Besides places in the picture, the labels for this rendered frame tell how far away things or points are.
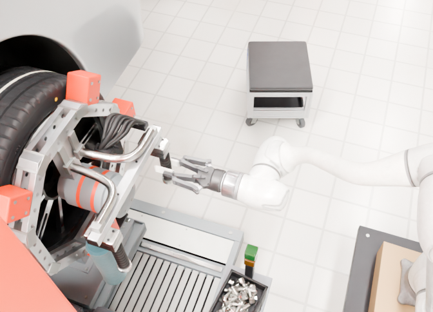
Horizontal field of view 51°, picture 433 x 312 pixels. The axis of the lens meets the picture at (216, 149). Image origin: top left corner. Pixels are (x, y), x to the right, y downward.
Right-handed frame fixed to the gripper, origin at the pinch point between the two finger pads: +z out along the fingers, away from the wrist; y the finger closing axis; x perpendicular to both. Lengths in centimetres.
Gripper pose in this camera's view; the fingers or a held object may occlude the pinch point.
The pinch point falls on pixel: (166, 165)
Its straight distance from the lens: 153.2
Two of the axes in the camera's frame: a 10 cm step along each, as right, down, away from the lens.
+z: -9.4, -2.5, 2.2
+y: 3.4, -7.5, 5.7
